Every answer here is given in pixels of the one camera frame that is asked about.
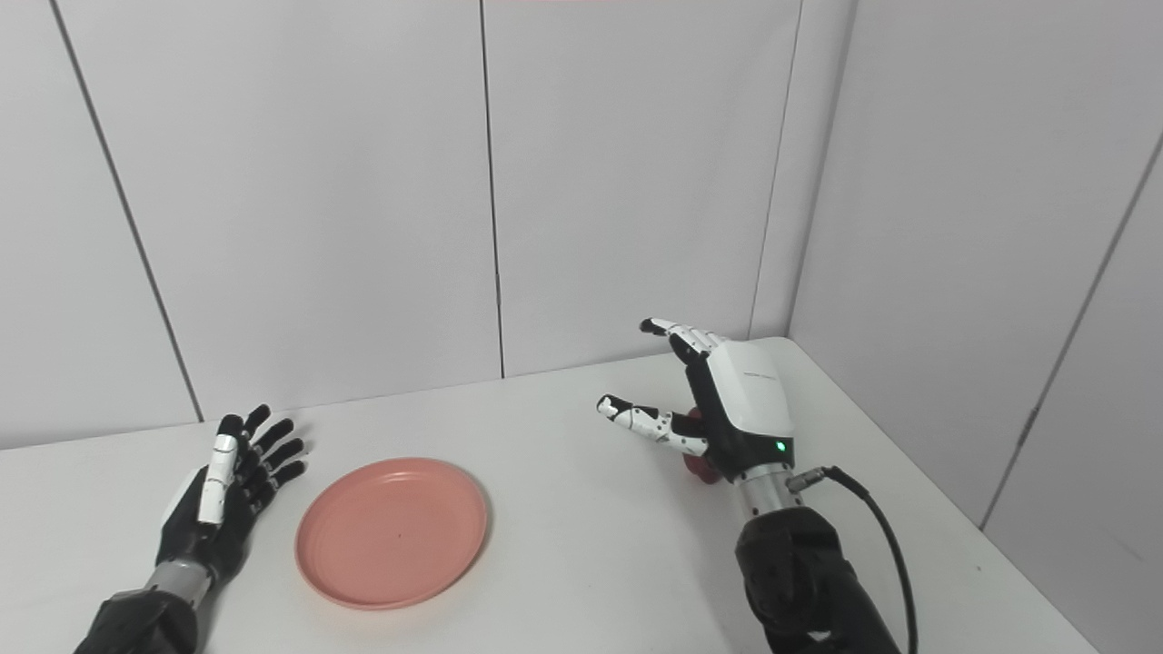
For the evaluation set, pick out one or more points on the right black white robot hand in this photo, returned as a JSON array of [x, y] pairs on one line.
[[740, 400]]

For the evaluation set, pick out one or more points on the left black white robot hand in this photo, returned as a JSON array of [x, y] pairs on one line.
[[213, 509]]

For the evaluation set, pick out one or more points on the red apple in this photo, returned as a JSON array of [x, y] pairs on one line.
[[700, 467]]

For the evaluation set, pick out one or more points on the pink round plate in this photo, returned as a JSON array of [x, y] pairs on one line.
[[391, 531]]

